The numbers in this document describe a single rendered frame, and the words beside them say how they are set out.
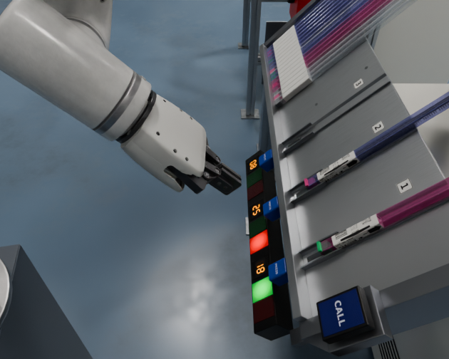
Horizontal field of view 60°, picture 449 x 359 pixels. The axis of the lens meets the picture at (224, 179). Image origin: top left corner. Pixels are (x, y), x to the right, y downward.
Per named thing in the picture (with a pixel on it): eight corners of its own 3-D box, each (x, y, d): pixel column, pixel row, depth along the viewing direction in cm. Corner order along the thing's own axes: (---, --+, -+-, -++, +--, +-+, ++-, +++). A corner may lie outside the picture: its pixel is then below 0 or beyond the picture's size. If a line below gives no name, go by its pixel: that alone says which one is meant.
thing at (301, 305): (329, 338, 47) (292, 319, 44) (278, 66, 94) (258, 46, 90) (338, 335, 47) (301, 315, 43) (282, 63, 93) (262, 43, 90)
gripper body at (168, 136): (117, 105, 52) (182, 150, 57) (100, 155, 44) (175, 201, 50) (152, 68, 48) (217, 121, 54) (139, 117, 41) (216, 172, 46)
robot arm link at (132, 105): (102, 99, 51) (121, 112, 52) (84, 142, 44) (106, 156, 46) (140, 57, 46) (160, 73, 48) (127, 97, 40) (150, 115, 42)
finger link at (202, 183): (150, 145, 47) (177, 140, 52) (184, 199, 46) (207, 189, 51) (157, 140, 46) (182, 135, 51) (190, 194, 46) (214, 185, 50)
